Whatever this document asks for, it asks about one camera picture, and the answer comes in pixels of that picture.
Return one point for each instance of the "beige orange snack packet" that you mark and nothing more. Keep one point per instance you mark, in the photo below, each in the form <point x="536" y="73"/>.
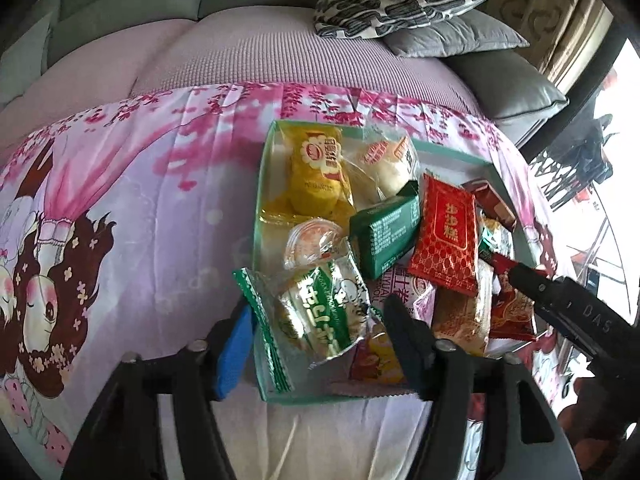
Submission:
<point x="460" y="315"/>

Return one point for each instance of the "pink cake roll packet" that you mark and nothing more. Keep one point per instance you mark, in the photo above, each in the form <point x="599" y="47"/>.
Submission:
<point x="400" y="287"/>

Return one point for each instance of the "printed pink blanket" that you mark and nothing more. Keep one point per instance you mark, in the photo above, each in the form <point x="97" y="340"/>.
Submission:
<point x="150" y="185"/>

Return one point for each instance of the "dark green snack packet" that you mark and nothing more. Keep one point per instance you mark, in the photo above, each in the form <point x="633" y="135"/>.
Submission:
<point x="385" y="235"/>

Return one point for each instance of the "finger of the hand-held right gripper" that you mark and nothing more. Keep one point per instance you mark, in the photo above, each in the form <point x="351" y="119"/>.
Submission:
<point x="530" y="280"/>

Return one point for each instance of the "yellow cake packet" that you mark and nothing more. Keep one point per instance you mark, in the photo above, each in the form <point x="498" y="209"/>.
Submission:
<point x="315" y="175"/>

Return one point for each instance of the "green cartoon snack packet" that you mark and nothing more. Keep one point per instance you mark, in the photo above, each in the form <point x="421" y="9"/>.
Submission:
<point x="315" y="320"/>

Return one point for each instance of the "black white patterned pillow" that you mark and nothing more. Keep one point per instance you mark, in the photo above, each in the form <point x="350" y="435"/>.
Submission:
<point x="400" y="0"/>

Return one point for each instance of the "brown red snack packet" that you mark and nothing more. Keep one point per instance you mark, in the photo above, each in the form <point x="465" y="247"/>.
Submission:
<point x="492" y="202"/>

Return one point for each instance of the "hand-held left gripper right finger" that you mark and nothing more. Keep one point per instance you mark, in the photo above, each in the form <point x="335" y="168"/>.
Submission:
<point x="407" y="345"/>

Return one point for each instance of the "clear jelly cup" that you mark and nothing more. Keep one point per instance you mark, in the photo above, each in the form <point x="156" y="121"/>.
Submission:
<point x="312" y="242"/>

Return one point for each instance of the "teal cardboard box tray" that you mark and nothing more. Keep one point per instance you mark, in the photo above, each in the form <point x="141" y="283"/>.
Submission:
<point x="450" y="162"/>

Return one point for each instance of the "beige patterned curtain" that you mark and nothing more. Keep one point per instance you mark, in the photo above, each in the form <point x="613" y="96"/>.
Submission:
<point x="545" y="20"/>

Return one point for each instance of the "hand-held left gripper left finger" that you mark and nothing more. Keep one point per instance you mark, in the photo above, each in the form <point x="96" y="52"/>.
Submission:
<point x="234" y="355"/>

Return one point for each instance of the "plain grey pillow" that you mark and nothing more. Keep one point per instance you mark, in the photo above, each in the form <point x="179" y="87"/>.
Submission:
<point x="450" y="35"/>

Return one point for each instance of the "small red yellow packet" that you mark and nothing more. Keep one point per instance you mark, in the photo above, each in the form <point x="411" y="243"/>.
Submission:
<point x="372" y="360"/>

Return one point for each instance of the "shiny red snack packet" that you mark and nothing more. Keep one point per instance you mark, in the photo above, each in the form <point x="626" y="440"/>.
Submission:
<point x="512" y="310"/>

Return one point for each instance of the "black window railing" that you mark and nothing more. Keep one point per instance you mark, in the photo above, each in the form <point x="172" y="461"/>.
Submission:
<point x="585" y="150"/>

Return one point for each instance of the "white steamed bun packet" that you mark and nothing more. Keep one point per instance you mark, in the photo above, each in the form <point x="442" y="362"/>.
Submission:
<point x="385" y="160"/>

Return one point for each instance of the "green white lettered packet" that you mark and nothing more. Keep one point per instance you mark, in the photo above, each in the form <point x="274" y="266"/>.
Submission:
<point x="495" y="240"/>

